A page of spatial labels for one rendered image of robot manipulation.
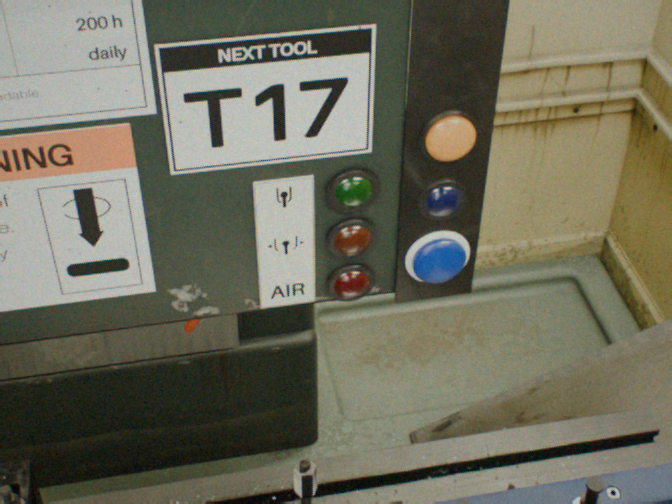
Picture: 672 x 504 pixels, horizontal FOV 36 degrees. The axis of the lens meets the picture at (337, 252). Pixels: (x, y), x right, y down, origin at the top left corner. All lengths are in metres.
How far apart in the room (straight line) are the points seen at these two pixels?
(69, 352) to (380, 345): 0.68
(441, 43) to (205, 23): 0.11
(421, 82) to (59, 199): 0.18
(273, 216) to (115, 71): 0.11
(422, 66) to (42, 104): 0.17
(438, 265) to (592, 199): 1.52
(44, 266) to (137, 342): 0.97
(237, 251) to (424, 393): 1.37
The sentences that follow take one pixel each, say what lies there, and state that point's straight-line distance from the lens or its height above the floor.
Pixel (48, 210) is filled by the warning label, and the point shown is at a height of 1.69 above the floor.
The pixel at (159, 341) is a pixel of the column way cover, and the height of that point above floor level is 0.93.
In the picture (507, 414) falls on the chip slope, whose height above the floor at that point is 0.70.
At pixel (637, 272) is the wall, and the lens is 2.03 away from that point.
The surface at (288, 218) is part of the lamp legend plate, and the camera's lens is 0.52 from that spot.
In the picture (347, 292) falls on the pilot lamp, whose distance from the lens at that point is 0.55.
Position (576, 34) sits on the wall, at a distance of 1.81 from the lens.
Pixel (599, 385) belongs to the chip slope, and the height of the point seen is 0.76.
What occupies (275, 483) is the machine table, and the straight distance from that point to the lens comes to 1.36.
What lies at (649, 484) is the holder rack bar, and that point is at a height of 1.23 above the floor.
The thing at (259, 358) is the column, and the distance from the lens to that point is 1.56.
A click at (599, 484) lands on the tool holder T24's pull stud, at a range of 0.86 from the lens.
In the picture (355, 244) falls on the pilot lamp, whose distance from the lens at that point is 0.53.
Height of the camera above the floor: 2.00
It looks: 42 degrees down
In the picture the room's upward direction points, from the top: straight up
